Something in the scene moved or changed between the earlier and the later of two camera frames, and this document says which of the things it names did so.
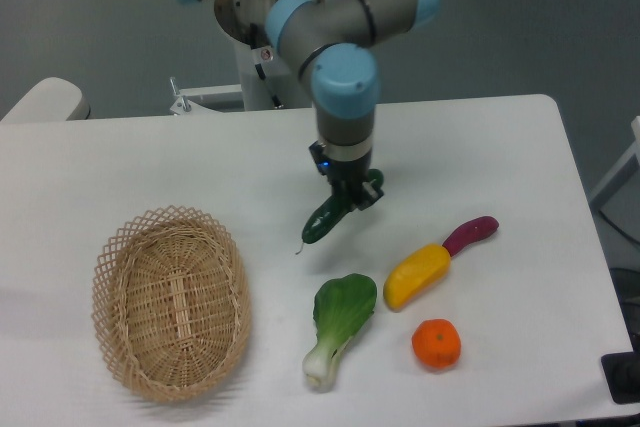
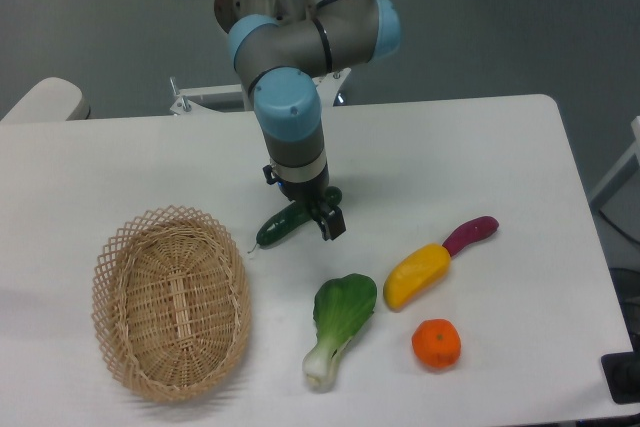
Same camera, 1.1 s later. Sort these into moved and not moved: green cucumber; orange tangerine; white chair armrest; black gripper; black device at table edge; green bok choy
Moved: black gripper; green cucumber
Not moved: black device at table edge; orange tangerine; green bok choy; white chair armrest
